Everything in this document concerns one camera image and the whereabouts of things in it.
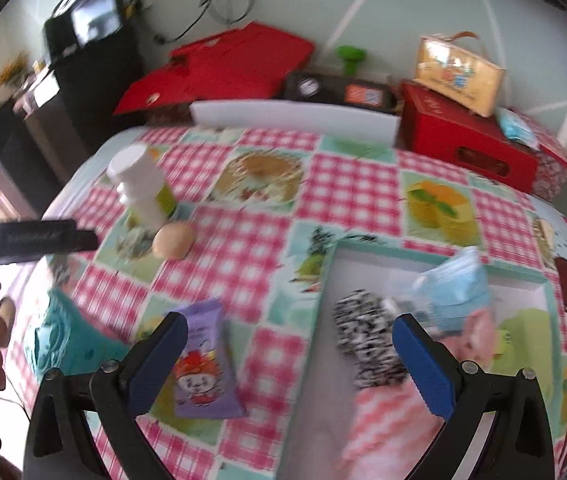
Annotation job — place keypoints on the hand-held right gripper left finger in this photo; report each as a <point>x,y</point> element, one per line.
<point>163,360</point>

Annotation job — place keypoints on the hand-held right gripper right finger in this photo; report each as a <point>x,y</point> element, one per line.
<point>423,370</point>

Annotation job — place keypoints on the purple snack packet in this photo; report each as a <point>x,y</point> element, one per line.
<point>203,360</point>

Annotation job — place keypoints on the pink striped fluffy towel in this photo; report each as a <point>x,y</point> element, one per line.
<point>478,335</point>

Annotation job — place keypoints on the leopard print scrunchie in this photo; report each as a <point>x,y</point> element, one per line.
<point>363,330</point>

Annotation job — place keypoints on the blue face mask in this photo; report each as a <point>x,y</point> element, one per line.
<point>456,285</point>

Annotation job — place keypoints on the shallow white box teal rim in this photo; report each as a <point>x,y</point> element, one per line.
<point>373,275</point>

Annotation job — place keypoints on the green tissue packet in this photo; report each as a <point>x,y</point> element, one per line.
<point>528,335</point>

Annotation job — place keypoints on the white plastic bottle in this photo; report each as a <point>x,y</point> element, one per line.
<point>136,180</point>

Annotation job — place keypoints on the beige egg-shaped toy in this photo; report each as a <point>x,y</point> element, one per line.
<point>173,240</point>

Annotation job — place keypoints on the printed checkered tablecloth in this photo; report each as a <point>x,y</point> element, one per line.
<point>353,185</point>

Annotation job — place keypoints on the red patterned tin box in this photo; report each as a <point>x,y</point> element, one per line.
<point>553,170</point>

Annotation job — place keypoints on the blue wet wipes packet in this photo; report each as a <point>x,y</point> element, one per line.
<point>516,127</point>

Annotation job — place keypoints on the large red flat box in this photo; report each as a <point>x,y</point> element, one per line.
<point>233,65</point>

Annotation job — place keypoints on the white panel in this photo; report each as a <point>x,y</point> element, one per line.
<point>288,120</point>

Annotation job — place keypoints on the black cardboard box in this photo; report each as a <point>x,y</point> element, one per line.
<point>363,95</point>

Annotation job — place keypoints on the green dumbbell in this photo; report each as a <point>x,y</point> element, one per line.
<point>351,55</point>

